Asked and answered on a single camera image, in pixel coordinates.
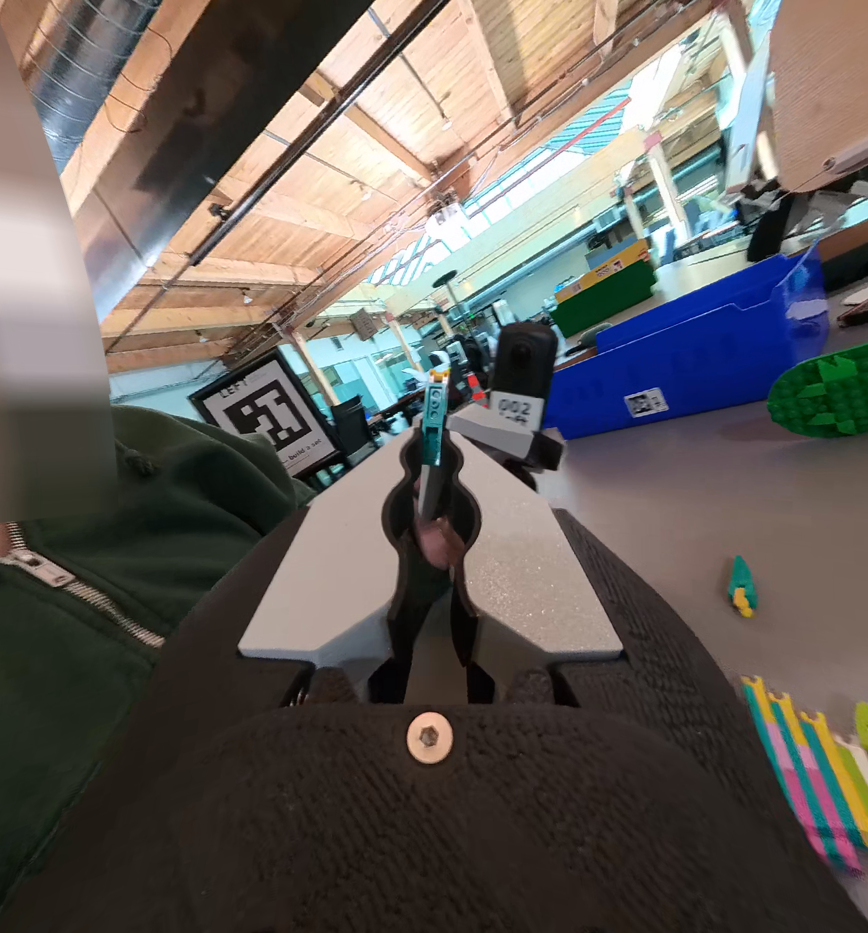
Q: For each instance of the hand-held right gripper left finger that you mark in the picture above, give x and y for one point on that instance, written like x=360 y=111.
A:
x=324 y=583

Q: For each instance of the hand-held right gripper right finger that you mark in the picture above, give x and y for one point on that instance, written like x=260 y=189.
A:
x=536 y=576

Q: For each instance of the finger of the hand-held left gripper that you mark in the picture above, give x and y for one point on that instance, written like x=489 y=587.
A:
x=492 y=431

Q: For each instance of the small teal yellow lego piece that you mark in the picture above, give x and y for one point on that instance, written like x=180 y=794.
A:
x=741 y=587

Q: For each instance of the green lego plate assembly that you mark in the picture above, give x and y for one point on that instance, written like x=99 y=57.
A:
x=835 y=397

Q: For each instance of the striped colourful lego assembly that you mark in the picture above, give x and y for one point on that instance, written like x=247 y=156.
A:
x=820 y=780

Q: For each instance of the person's left hand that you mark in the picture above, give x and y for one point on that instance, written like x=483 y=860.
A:
x=438 y=543

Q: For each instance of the green plastic bin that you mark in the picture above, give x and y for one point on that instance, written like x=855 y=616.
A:
x=605 y=299

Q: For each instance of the black floor lamp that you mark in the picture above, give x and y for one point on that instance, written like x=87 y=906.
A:
x=447 y=291

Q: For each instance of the yellow cardboard box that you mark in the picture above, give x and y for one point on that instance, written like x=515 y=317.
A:
x=602 y=268

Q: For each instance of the black office chair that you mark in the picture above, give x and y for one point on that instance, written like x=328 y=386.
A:
x=354 y=430

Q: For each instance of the ceiling pendant lamp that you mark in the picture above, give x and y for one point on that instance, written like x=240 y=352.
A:
x=446 y=217

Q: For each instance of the small hanging sign board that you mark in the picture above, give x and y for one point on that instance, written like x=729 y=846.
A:
x=363 y=323

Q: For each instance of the blue plastic bin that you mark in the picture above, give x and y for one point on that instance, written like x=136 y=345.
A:
x=696 y=357

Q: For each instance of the framed black-white marker sign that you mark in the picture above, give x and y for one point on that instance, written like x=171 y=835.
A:
x=270 y=415

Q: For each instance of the dark green zip jacket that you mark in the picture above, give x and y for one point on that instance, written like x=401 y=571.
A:
x=77 y=692

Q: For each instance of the wooden desk with white legs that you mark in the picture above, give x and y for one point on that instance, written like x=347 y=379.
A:
x=828 y=87

